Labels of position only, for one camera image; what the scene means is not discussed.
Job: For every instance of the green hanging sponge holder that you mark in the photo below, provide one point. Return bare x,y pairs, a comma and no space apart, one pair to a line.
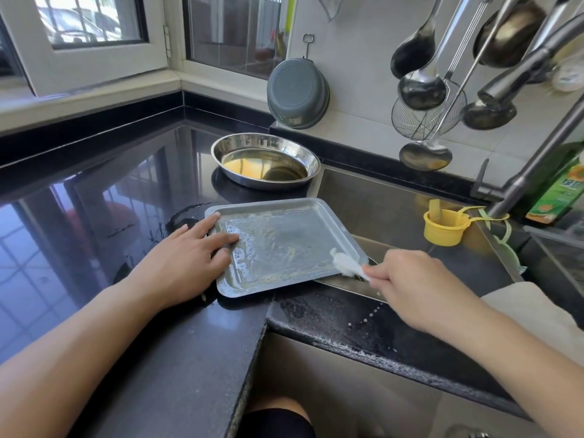
506,251

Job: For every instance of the person's left forearm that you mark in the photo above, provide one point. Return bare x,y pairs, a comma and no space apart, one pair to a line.
64,360

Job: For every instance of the white dish rag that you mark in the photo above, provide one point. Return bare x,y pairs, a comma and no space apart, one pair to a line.
538,314

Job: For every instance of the person's right hand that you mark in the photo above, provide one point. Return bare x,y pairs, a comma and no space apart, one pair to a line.
415,287

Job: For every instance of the green dish soap bottle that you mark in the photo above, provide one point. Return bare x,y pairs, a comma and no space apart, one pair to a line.
558,191

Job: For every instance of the person's left hand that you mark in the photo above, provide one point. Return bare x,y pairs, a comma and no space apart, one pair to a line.
178,269

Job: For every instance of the white dish brush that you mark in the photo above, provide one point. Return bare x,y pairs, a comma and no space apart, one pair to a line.
568,75

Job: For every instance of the steel wall hook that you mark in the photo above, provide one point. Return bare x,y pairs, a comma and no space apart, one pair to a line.
308,45

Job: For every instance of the yellow hanging sink cup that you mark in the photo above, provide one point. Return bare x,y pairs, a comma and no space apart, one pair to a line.
445,228

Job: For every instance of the steel gooseneck faucet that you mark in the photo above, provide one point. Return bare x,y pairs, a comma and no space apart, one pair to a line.
538,77

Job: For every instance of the white hanging cloth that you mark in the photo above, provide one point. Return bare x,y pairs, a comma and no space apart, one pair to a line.
330,4

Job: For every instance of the rectangular steel tray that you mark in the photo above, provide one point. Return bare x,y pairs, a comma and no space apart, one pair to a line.
278,241

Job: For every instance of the grey hanging basin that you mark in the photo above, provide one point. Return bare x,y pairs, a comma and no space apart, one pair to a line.
297,94

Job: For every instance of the round steel basin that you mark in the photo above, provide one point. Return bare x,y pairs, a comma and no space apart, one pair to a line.
265,161

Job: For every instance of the white cleaning brush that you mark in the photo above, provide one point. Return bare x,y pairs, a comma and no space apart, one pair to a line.
347,264

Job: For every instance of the steel soup ladle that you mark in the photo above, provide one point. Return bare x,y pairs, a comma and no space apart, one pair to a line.
422,91

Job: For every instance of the hanging steel ladles and skimmer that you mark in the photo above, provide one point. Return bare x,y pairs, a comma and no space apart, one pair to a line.
412,54

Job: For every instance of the person's right forearm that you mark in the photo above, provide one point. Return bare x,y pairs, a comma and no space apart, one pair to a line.
529,374

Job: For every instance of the stainless steel sink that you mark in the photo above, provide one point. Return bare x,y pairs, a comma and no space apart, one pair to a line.
383,210

